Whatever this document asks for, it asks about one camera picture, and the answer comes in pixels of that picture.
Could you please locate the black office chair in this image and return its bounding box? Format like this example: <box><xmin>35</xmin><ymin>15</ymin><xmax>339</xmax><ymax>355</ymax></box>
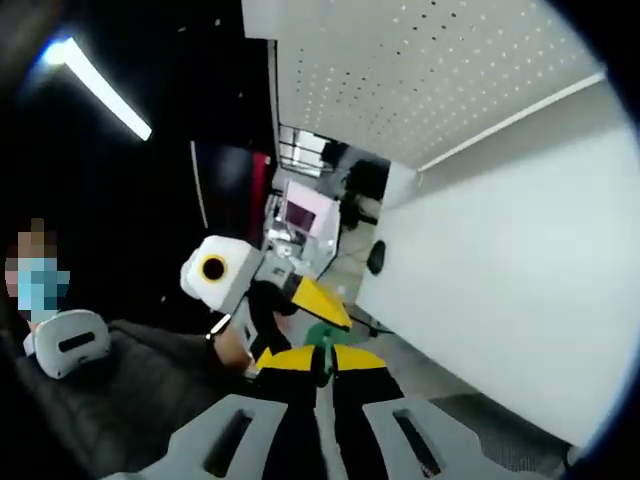
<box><xmin>339</xmin><ymin>158</ymin><xmax>391</xmax><ymax>234</ymax></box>

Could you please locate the pink screen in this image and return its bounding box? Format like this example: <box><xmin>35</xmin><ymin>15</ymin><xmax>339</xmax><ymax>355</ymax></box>
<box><xmin>282</xmin><ymin>179</ymin><xmax>335</xmax><ymax>242</ymax></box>

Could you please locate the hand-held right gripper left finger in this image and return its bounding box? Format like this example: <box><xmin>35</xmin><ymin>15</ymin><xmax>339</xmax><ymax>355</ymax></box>
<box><xmin>168</xmin><ymin>343</ymin><xmax>322</xmax><ymax>480</ymax></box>

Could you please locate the white chest-worn device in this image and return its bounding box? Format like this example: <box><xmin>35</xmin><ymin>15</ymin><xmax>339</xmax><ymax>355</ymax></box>
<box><xmin>22</xmin><ymin>308</ymin><xmax>111</xmax><ymax>381</ymax></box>

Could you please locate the person's left hand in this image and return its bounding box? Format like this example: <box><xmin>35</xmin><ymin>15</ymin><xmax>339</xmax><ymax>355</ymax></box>
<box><xmin>217</xmin><ymin>327</ymin><xmax>259</xmax><ymax>380</ymax></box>

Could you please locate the person's dark clothing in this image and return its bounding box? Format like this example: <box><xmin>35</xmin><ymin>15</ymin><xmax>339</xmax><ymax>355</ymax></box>
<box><xmin>0</xmin><ymin>319</ymin><xmax>261</xmax><ymax>480</ymax></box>

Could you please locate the green hook assembly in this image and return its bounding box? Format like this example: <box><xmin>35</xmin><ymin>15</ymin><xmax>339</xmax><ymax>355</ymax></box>
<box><xmin>304</xmin><ymin>322</ymin><xmax>351</xmax><ymax>389</ymax></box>

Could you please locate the ceiling light strip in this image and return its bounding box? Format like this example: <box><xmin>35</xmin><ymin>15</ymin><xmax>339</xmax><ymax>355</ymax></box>
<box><xmin>43</xmin><ymin>35</ymin><xmax>154</xmax><ymax>143</ymax></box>

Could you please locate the grey mesh office chair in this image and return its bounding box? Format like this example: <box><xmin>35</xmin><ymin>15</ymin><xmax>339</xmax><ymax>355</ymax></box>
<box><xmin>432</xmin><ymin>392</ymin><xmax>589</xmax><ymax>474</ymax></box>

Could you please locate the black computer mouse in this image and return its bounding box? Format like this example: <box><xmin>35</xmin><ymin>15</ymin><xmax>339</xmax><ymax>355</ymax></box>
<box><xmin>366</xmin><ymin>239</ymin><xmax>388</xmax><ymax>276</ymax></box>

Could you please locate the white perforated mounting plate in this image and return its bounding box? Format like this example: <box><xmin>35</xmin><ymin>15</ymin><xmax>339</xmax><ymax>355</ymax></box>
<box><xmin>242</xmin><ymin>0</ymin><xmax>609</xmax><ymax>172</ymax></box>

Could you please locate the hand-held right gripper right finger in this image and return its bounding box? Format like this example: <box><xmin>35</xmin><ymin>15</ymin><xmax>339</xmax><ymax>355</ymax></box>
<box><xmin>328</xmin><ymin>344</ymin><xmax>485</xmax><ymax>480</ymax></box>

